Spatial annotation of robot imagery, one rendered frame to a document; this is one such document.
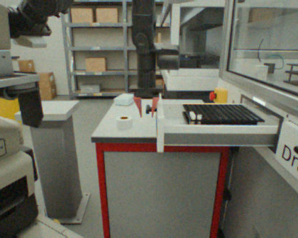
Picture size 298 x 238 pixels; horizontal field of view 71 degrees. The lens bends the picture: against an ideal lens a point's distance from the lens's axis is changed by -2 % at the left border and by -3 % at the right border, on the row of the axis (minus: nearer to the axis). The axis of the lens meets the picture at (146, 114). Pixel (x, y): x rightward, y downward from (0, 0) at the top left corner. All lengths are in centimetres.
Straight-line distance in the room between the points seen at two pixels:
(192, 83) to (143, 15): 101
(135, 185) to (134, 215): 17
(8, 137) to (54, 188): 87
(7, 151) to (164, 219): 75
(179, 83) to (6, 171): 116
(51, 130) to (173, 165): 74
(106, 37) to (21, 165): 443
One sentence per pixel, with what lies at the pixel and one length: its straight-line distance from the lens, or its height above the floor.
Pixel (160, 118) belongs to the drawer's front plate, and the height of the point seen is 92.
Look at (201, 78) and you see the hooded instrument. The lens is 154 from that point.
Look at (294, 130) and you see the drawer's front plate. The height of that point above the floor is 92.
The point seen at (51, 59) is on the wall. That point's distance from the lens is 530.
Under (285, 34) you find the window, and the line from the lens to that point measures 73.
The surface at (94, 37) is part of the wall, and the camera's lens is 501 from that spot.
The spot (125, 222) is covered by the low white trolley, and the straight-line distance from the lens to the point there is 114.
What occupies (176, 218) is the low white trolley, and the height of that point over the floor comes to 33.
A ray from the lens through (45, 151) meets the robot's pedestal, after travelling 140.
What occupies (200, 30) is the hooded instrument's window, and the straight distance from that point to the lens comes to 154.
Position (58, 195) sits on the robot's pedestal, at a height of 19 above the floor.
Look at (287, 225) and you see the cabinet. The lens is 73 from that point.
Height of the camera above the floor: 111
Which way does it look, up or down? 18 degrees down
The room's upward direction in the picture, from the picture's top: straight up
